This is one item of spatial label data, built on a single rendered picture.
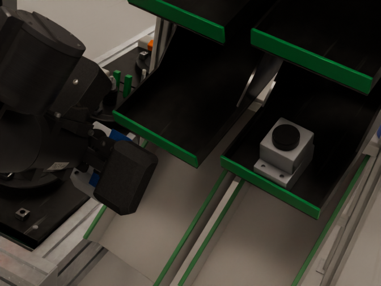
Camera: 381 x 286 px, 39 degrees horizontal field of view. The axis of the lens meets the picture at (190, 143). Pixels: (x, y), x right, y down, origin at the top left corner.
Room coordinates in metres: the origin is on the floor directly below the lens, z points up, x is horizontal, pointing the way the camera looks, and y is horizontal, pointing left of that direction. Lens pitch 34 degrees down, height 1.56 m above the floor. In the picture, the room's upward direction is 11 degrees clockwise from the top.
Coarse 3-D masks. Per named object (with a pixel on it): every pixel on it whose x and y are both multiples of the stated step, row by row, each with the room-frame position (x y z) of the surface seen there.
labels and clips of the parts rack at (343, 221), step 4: (236, 176) 0.62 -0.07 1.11; (236, 180) 0.62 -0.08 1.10; (340, 216) 0.57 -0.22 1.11; (344, 216) 0.57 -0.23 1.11; (348, 216) 0.58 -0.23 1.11; (340, 220) 0.57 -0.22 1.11; (344, 220) 0.57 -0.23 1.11; (348, 220) 0.57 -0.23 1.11; (336, 224) 0.57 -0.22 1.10; (340, 224) 0.57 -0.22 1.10; (344, 224) 0.57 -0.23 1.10
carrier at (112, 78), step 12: (108, 72) 1.08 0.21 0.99; (120, 72) 1.00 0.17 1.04; (144, 72) 0.95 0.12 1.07; (120, 84) 1.07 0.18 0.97; (108, 96) 0.93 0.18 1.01; (120, 96) 0.98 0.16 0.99; (108, 108) 0.92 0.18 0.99; (96, 120) 0.88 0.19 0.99; (108, 120) 0.88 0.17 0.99; (120, 132) 0.88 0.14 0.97; (132, 132) 0.89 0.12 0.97
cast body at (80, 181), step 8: (96, 128) 0.47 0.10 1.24; (104, 128) 0.47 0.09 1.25; (96, 136) 0.45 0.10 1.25; (128, 136) 0.50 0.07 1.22; (88, 168) 0.44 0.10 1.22; (72, 176) 0.44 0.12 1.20; (80, 176) 0.44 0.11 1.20; (88, 176) 0.44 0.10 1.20; (80, 184) 0.44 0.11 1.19; (88, 184) 0.43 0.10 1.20; (88, 192) 0.44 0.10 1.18; (96, 200) 0.44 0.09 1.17
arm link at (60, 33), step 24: (0, 24) 0.34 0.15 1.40; (24, 24) 0.35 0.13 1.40; (48, 24) 0.37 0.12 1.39; (0, 48) 0.34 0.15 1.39; (24, 48) 0.34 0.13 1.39; (48, 48) 0.34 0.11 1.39; (72, 48) 0.35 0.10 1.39; (0, 72) 0.33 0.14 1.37; (24, 72) 0.33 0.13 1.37; (48, 72) 0.34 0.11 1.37; (0, 96) 0.32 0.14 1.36; (24, 96) 0.33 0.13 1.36; (48, 96) 0.34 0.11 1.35
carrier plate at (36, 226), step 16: (0, 192) 0.64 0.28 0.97; (64, 192) 0.67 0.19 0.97; (80, 192) 0.68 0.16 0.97; (0, 208) 0.60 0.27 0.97; (16, 208) 0.61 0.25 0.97; (32, 208) 0.62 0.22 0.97; (48, 208) 0.63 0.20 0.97; (64, 208) 0.63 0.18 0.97; (0, 224) 0.58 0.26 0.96; (16, 224) 0.58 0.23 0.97; (32, 224) 0.58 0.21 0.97; (48, 224) 0.59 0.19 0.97; (32, 240) 0.56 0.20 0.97
